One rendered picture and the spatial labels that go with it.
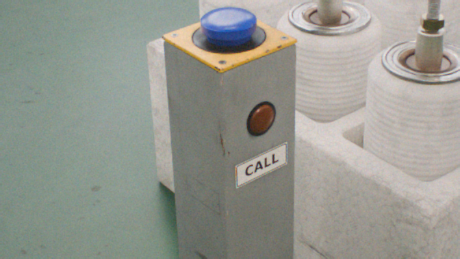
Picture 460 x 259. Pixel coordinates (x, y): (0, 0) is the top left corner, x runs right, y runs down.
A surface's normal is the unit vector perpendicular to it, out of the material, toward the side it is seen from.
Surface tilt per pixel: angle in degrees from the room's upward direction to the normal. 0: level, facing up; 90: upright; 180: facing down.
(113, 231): 0
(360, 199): 90
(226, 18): 0
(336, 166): 90
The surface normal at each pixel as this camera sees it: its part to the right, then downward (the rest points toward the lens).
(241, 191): 0.62, 0.40
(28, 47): -0.03, -0.85
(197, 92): -0.79, 0.34
